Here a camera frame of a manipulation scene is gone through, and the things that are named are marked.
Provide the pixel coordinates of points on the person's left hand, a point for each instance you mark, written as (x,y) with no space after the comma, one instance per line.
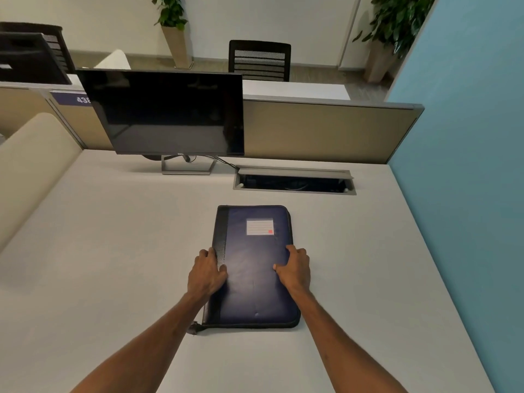
(204,276)

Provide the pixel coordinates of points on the person's right hand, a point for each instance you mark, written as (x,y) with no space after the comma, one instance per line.
(294,270)

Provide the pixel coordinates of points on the person's left thumb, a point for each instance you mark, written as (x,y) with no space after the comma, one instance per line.
(222,269)

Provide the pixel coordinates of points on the person's right thumb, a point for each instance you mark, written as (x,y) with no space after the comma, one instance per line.
(280,267)

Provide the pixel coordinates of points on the dark blue zippered folder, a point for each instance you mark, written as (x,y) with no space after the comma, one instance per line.
(254,249)

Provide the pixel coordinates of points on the person's right forearm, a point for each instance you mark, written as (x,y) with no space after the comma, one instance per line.
(339,343)

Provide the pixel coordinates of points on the person's left forearm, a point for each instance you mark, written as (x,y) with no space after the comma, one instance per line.
(139,347)

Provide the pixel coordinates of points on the grey monitor stand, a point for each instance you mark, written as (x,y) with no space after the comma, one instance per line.
(188,164)

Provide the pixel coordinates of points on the beige desk partition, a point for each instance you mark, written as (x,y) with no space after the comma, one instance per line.
(319,130)

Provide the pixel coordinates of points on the black computer monitor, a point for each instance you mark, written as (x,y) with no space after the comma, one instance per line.
(163,112)

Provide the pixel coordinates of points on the white desk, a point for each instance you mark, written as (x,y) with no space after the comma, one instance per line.
(294,89)

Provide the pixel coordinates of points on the black mesh office chair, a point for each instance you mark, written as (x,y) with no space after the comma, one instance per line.
(259,61)

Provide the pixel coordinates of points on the blue side partition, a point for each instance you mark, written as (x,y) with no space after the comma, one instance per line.
(462,159)

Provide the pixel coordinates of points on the beige curved side partition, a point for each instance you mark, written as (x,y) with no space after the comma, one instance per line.
(32,167)

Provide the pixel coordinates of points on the blue number label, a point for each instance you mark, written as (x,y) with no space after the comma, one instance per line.
(71,98)

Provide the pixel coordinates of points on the potted plant in tall planter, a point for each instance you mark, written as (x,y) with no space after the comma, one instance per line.
(174,28)

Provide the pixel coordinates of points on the large leafy potted plant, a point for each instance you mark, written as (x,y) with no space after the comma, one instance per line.
(389,32)

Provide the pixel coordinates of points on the black slatted office chair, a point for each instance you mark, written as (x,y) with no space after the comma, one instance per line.
(53,44)

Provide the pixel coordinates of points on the black monitor back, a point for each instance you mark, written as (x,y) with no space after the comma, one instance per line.
(28,57)

